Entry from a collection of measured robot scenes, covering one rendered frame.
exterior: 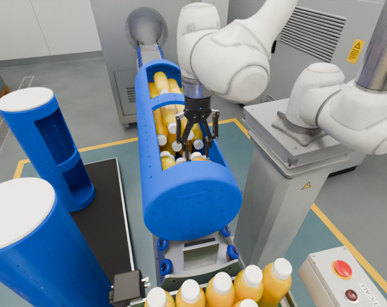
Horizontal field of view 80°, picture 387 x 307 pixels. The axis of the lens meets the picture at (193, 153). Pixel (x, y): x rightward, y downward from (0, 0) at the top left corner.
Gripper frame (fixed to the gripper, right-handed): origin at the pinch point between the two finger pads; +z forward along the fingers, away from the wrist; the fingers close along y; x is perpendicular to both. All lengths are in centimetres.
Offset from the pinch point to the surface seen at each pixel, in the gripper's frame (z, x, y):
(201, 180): -7.7, 21.0, 3.9
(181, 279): 22.0, 30.7, 11.5
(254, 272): 4.7, 39.5, -4.2
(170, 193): -4.9, 21.0, 11.5
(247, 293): 8.9, 41.9, -2.2
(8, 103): 11, -73, 87
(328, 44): 0, -102, -126
